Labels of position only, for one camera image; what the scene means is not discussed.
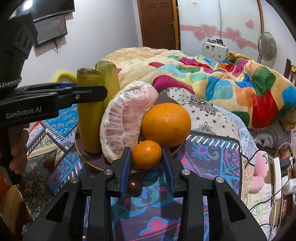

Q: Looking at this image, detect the person's left hand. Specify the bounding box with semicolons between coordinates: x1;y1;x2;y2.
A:
10;123;30;174

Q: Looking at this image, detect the yellow foam tube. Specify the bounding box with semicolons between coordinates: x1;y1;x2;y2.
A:
53;70;76;83

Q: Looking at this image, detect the small tangerine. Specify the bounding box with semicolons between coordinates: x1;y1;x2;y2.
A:
132;140;162;169

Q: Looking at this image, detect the corn cob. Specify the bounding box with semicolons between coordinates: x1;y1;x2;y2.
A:
95;60;120;111
76;68;103;154

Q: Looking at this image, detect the wall mounted television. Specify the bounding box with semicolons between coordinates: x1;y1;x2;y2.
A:
16;0;75;22

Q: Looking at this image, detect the white box appliance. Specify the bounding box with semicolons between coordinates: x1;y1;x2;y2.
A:
202;39;229;62

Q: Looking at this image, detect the white standing fan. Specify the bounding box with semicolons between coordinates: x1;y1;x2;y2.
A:
257;32;277;66

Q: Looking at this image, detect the small wall monitor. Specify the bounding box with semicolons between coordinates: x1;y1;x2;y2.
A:
35;15;68;48

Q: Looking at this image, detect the frosted sliding wardrobe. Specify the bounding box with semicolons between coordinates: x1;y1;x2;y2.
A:
178;1;261;60

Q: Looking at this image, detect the dark red plum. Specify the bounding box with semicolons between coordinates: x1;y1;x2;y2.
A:
126;175;142;196

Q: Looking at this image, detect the pink plush item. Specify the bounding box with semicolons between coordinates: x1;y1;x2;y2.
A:
249;151;267;194

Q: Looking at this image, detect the colourful patchwork blanket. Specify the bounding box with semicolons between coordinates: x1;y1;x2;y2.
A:
106;47;295;131

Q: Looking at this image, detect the brown wooden door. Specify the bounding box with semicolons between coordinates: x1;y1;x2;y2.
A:
137;0;180;50

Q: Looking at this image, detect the wooden headboard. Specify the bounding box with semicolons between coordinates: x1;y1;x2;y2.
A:
284;58;296;86

